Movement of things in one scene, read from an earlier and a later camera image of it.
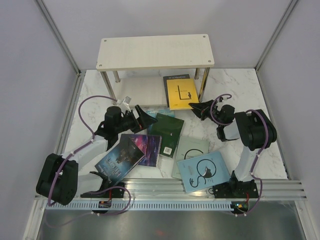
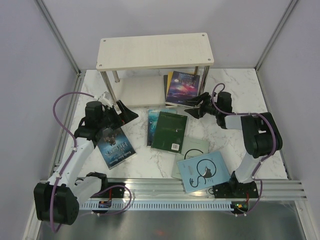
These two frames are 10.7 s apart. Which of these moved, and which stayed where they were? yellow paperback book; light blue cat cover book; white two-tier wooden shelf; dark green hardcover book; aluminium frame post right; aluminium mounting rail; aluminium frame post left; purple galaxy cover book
Moved: dark green hardcover book; yellow paperback book; purple galaxy cover book
Stayed: aluminium frame post left; white two-tier wooden shelf; aluminium frame post right; aluminium mounting rail; light blue cat cover book
